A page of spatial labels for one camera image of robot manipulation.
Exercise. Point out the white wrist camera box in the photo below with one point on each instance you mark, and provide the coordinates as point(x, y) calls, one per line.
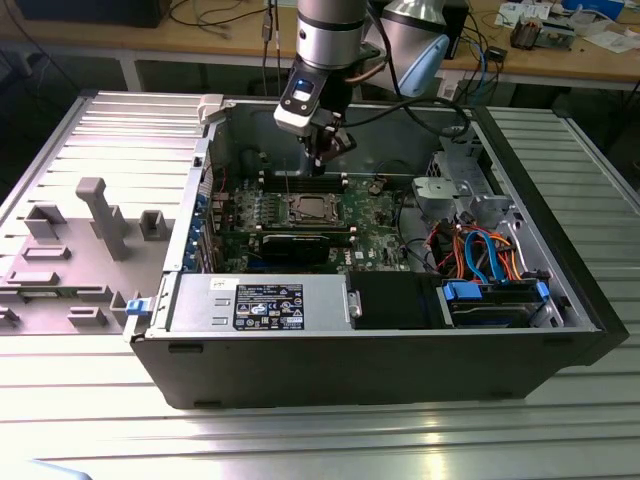
point(295, 117)

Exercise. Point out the blue case latch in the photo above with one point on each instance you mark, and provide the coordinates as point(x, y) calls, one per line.
point(137, 307)

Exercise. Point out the CPU socket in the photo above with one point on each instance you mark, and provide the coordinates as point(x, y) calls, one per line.
point(290, 207)

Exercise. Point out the silver coin battery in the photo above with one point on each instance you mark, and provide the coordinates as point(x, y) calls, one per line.
point(376, 187)

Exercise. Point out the silver CPU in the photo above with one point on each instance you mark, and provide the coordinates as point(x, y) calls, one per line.
point(312, 206)

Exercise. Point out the small black device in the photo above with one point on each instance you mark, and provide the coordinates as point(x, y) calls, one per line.
point(497, 53)

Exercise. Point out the black monitor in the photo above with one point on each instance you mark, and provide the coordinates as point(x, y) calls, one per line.
point(90, 12)

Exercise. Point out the silver power supply unit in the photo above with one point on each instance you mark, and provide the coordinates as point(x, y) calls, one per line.
point(200, 300)

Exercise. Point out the black PC case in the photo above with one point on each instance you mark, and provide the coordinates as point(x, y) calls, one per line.
point(350, 370)

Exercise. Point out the silver metal disk bay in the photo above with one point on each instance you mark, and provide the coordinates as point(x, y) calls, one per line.
point(435, 190)

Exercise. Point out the grey metal circuit part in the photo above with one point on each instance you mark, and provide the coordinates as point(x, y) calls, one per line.
point(560, 32)

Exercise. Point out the black graphics card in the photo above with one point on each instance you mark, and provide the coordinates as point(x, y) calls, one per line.
point(295, 247)

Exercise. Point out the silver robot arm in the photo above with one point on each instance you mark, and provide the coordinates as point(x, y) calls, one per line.
point(327, 35)

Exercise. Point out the hard disk in blue carrier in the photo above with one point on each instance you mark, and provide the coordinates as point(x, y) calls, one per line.
point(490, 315)

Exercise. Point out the green motherboard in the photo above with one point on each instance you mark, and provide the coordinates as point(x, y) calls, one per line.
point(370, 235)

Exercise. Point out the white papers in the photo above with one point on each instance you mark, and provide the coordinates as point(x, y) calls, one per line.
point(612, 40)

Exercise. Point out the grey parts rack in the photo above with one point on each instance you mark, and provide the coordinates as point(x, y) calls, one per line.
point(75, 250)

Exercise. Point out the blue box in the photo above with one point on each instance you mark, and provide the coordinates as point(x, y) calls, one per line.
point(592, 5)

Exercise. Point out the copper heat sink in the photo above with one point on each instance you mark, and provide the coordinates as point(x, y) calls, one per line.
point(522, 35)

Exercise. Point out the black plastic shroud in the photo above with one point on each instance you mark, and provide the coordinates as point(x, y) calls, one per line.
point(390, 300)

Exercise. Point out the wooden desk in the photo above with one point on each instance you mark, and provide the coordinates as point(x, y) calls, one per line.
point(550, 65)

